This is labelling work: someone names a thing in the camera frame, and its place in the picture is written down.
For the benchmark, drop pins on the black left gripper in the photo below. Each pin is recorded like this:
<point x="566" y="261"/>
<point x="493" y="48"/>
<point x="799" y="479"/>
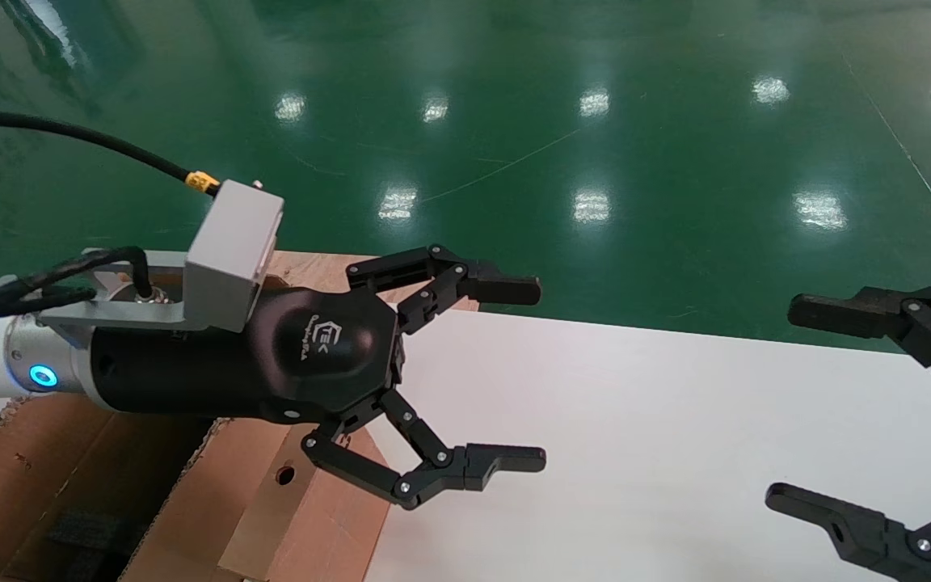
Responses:
<point x="271" y="372"/>

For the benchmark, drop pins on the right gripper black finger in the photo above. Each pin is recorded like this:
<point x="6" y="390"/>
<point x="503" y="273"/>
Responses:
<point x="861" y="533"/>
<point x="837" y="311"/>

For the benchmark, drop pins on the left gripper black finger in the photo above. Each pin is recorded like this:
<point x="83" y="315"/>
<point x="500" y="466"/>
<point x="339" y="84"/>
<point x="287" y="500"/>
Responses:
<point x="506" y="459"/>
<point x="506" y="289"/>

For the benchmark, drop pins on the small cardboard box with hole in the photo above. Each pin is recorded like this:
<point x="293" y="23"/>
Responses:
<point x="336" y="525"/>

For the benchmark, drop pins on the large torn cardboard box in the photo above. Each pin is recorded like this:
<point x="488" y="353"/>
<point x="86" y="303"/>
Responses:
<point x="29" y="485"/>

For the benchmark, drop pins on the wooden pallet board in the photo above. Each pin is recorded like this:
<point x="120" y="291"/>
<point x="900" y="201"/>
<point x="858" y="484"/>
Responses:
<point x="316" y="271"/>

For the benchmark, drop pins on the black foam padding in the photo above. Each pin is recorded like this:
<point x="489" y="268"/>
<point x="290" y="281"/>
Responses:
<point x="86" y="529"/>

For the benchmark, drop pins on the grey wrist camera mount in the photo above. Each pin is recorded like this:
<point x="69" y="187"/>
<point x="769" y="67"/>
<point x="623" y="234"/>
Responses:
<point x="227" y="259"/>

